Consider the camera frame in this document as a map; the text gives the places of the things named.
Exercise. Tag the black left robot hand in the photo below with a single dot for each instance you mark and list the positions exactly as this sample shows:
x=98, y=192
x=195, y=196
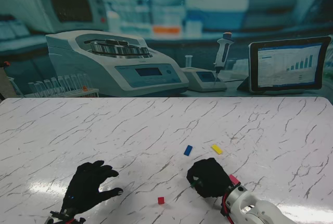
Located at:
x=84, y=187

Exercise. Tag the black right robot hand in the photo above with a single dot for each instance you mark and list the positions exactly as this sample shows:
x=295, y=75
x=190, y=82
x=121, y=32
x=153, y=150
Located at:
x=212, y=177

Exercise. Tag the green domino block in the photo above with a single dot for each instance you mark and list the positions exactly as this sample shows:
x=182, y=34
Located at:
x=193, y=183

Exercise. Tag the pink domino block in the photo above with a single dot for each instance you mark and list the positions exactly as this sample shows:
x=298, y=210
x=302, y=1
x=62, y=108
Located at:
x=235, y=179

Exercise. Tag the red domino block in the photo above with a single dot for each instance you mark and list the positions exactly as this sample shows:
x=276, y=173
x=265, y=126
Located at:
x=161, y=200

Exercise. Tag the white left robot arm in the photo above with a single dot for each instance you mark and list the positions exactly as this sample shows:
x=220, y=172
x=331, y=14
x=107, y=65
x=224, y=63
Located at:
x=61, y=220

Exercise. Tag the yellow domino block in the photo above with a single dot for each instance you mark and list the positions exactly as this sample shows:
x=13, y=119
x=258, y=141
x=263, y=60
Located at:
x=217, y=149

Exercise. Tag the blue domino block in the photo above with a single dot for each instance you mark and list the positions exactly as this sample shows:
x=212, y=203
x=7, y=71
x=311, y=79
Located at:
x=188, y=150

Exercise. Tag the printed laboratory backdrop banner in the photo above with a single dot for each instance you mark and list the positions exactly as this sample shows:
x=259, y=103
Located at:
x=166, y=26

